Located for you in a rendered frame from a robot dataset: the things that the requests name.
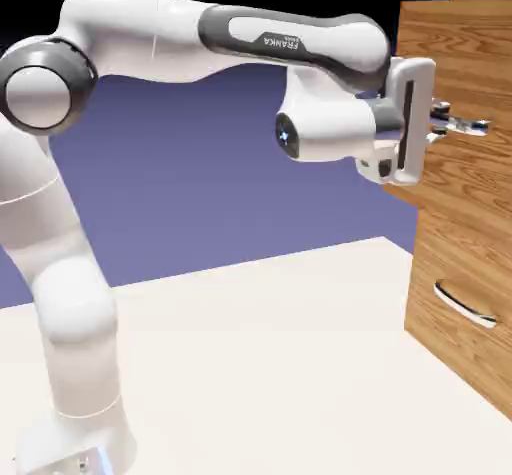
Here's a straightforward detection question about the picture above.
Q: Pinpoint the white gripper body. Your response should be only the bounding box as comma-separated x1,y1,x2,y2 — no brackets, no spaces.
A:
384,56,437,187

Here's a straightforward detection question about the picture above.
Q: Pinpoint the silver curved drawer handle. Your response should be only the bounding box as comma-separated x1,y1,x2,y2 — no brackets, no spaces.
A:
433,278,499,330
430,112,492,137

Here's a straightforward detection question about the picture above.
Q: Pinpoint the wood drawer front with handle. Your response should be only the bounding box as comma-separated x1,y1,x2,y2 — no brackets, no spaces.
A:
382,0,512,246

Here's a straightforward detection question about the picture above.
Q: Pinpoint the light wood cabinet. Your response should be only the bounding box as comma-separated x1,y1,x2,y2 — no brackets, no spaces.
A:
382,0,512,423

